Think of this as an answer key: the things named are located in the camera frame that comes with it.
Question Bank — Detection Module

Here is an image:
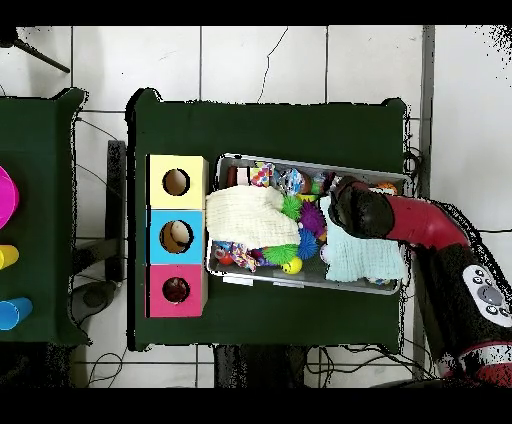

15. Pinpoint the mint waffle cloth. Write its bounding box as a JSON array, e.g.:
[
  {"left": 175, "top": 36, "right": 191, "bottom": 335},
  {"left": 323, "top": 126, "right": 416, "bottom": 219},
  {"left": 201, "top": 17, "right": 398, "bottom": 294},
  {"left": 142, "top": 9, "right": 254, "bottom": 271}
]
[{"left": 319, "top": 195, "right": 407, "bottom": 284}]

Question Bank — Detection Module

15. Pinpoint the shallow mesh bin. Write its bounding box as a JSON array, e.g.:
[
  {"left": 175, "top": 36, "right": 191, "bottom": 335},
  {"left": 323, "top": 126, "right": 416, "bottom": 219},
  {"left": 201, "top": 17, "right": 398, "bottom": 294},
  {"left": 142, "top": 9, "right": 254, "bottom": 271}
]
[{"left": 204, "top": 152, "right": 414, "bottom": 296}]

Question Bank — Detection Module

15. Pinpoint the wooden box with three holes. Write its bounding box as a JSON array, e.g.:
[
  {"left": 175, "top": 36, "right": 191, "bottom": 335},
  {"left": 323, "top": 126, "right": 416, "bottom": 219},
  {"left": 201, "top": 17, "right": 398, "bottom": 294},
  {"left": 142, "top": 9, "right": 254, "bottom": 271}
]
[{"left": 145, "top": 154, "right": 210, "bottom": 319}]

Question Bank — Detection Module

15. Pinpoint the cream waffle cloth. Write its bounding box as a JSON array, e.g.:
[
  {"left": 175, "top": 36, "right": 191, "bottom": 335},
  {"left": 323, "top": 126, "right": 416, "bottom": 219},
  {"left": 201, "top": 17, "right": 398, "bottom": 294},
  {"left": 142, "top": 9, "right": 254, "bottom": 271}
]
[{"left": 205, "top": 184, "right": 302, "bottom": 249}]

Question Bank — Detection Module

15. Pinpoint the green spiky ball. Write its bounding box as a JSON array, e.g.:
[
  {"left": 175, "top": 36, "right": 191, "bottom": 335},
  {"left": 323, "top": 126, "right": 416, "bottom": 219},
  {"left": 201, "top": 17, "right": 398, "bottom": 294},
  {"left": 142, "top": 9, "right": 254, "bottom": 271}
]
[
  {"left": 262, "top": 243, "right": 299, "bottom": 265},
  {"left": 280, "top": 194, "right": 304, "bottom": 222}
]

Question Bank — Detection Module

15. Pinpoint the colourful polka dot paper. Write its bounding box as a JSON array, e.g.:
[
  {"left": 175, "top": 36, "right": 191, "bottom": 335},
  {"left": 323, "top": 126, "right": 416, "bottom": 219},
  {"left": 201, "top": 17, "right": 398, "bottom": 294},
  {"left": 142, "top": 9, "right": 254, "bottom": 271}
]
[{"left": 249, "top": 161, "right": 276, "bottom": 188}]

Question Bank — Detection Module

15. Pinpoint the clear packet with blue print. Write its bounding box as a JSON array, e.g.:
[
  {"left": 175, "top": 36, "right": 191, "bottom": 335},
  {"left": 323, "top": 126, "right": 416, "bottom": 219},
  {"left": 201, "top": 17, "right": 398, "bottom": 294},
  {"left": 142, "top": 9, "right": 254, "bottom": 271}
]
[{"left": 272, "top": 167, "right": 305, "bottom": 196}]

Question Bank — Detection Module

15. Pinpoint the purple spiky ball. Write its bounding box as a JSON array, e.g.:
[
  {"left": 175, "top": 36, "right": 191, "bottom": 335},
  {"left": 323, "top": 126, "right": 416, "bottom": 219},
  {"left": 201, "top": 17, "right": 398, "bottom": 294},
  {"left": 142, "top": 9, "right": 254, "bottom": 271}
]
[{"left": 299, "top": 200, "right": 327, "bottom": 239}]

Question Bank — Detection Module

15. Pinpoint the blue spiky ball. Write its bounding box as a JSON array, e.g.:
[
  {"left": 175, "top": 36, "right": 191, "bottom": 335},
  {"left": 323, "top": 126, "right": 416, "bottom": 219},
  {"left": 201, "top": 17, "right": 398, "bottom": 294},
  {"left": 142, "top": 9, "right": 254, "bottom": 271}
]
[{"left": 296, "top": 227, "right": 320, "bottom": 260}]

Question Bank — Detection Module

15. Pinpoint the yellow ball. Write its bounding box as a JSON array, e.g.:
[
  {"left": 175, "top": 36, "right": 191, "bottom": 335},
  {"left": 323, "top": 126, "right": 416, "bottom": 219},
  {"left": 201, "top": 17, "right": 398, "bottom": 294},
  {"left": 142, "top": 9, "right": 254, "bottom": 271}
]
[{"left": 280, "top": 255, "right": 304, "bottom": 275}]

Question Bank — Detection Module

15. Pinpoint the dark green tablecloth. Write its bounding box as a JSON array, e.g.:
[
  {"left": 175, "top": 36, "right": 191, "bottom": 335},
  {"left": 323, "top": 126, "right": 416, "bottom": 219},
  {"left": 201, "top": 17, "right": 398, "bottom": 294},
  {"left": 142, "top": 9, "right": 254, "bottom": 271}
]
[
  {"left": 0, "top": 87, "right": 91, "bottom": 347},
  {"left": 125, "top": 87, "right": 409, "bottom": 353}
]

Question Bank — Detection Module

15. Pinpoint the black stand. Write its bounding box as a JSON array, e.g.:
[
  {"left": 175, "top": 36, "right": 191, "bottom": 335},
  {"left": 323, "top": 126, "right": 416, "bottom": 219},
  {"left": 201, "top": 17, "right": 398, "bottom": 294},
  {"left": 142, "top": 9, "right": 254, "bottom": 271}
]
[{"left": 105, "top": 139, "right": 127, "bottom": 283}]

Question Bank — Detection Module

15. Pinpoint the magenta plastic bowl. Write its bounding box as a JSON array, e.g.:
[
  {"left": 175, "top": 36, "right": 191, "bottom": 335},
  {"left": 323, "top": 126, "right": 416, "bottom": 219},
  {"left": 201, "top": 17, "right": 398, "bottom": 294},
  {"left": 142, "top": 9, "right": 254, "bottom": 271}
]
[{"left": 0, "top": 165, "right": 20, "bottom": 231}]

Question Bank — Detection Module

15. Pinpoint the yellow plastic cup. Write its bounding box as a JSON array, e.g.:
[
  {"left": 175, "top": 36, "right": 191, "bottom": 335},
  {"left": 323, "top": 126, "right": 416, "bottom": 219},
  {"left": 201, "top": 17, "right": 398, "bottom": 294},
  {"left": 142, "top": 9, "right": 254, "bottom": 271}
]
[{"left": 0, "top": 244, "right": 20, "bottom": 270}]

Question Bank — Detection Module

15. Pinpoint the blue plastic cup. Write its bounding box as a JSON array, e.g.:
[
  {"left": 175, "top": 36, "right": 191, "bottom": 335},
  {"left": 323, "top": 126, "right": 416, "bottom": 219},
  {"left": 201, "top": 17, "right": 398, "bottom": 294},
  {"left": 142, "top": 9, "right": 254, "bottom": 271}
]
[{"left": 0, "top": 297, "right": 34, "bottom": 332}]

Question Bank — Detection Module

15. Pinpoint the black tripod leg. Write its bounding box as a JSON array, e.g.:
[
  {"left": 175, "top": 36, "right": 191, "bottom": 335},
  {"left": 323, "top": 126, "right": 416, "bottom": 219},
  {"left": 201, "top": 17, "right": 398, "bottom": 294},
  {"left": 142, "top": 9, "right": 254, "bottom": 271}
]
[{"left": 0, "top": 27, "right": 71, "bottom": 74}]

